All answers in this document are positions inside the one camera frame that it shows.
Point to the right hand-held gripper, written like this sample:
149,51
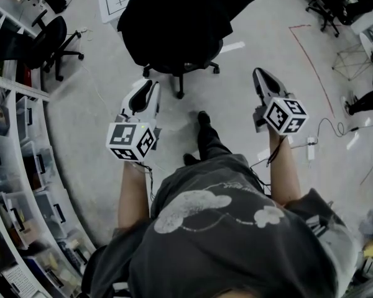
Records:
286,115

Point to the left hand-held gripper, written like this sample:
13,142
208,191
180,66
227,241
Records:
127,138

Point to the black mesh headrest chair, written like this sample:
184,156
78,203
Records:
180,82

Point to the black clothes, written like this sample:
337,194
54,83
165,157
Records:
180,17

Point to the person's left forearm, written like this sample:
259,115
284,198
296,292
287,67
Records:
133,197

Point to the person's right forearm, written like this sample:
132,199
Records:
284,172

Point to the black office chair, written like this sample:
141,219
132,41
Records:
51,36
321,9

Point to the person's black shoe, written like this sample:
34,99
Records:
191,159
203,117

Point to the white power strip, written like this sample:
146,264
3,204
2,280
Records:
312,147

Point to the person's black trouser leg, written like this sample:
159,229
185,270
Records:
211,141

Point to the white shelf with bins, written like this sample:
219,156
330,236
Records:
49,210

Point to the person's grey printed shirt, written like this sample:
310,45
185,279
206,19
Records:
223,244

